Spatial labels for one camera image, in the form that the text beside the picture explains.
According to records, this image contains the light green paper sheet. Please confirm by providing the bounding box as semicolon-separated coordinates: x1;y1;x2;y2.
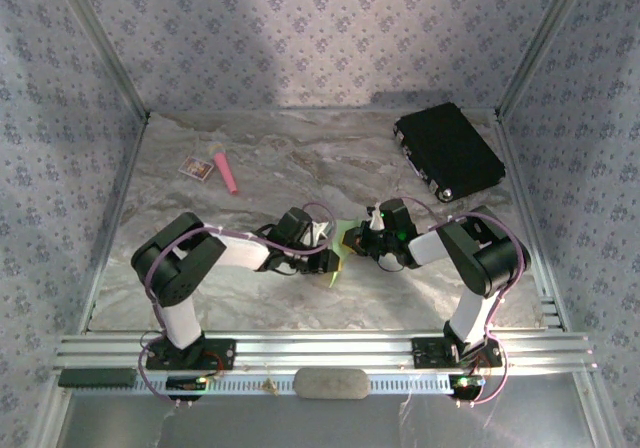
327;217;366;289

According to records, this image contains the black ribbed hard case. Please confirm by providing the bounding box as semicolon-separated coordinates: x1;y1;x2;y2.
393;101;507;204

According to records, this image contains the pink toy microphone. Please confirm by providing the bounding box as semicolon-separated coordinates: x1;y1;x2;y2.
208;141;241;197

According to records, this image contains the grey oval stone pad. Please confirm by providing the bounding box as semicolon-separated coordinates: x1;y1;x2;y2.
293;367;372;401

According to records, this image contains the small card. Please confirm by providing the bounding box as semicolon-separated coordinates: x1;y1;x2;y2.
178;156;216;183

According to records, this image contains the small circuit board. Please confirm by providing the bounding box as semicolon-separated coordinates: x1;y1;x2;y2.
448;373;487;390
166;375;209;392

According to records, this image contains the black flat bar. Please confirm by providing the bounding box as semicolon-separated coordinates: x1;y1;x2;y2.
58;367;137;388

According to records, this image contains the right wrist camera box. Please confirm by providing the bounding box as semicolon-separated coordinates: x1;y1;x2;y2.
367;198;416;239

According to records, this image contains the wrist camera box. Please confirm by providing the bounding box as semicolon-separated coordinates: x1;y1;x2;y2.
277;206;334;244
367;198;416;239

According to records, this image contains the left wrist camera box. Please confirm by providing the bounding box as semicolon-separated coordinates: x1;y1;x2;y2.
277;206;334;244

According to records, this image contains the aluminium mounting rail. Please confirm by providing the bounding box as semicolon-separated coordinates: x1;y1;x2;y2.
53;332;599;375

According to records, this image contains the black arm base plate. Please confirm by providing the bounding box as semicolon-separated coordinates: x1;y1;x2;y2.
410;337;504;369
144;338;237;371

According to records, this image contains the slotted aluminium cable duct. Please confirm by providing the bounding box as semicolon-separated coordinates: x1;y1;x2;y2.
134;373;459;395

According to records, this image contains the aluminium side rail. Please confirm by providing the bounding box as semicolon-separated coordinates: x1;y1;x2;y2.
77;112;151;334
494;110;571;332

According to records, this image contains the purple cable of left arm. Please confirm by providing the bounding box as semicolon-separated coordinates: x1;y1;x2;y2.
137;201;337;410

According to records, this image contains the aluminium frame post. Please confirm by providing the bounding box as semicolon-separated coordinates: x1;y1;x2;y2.
493;0;596;119
49;0;152;122

